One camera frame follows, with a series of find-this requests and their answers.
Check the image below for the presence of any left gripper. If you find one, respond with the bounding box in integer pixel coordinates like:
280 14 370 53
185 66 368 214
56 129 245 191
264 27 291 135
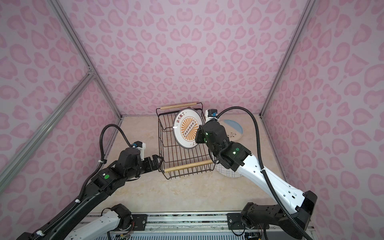
126 153 165 182

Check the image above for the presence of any black wire dish rack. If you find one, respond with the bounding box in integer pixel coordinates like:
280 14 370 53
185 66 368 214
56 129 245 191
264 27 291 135
156 103 216 180

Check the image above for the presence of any cream blue plate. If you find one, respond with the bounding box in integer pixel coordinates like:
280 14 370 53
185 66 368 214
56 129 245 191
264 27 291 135
219 120 244 142

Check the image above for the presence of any orange sunburst plate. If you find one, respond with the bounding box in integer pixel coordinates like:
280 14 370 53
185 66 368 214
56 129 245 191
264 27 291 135
173 108 203 149

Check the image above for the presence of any white plaid plate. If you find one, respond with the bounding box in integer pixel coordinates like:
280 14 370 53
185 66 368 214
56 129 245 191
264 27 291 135
215 164 242 178

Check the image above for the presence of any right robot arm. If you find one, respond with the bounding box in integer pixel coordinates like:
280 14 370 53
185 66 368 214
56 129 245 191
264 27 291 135
196 121 318 240

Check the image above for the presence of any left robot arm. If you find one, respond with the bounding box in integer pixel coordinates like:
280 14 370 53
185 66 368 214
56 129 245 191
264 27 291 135
18 148 164 240

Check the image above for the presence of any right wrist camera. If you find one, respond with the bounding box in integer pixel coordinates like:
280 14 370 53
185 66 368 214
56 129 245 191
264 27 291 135
205 109 218 123

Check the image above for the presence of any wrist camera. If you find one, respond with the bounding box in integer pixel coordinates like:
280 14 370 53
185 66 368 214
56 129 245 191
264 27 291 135
132 141 146 161
205 109 218 123

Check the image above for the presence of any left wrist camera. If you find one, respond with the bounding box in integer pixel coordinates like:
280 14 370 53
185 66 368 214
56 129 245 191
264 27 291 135
132 141 146 161

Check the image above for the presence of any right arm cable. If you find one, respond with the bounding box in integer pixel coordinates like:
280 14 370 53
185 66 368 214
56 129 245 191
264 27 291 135
216 106 313 240

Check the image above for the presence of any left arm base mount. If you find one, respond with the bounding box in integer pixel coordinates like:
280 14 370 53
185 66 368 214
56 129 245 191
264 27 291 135
112 214 148 232

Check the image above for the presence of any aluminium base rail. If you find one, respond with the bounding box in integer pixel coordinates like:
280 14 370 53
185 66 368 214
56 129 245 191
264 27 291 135
56 209 319 240

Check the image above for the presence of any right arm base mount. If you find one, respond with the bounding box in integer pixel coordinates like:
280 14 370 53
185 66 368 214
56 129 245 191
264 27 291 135
226 213 248 231

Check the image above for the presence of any aluminium frame strut left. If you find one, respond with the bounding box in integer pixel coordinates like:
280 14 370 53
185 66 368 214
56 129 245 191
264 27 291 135
1 1 123 193

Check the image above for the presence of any aluminium frame strut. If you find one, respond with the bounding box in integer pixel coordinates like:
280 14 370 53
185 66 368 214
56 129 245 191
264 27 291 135
259 0 319 119
1 1 123 193

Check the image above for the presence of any aluminium frame strut right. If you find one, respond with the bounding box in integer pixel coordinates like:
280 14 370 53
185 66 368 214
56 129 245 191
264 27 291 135
259 0 319 119

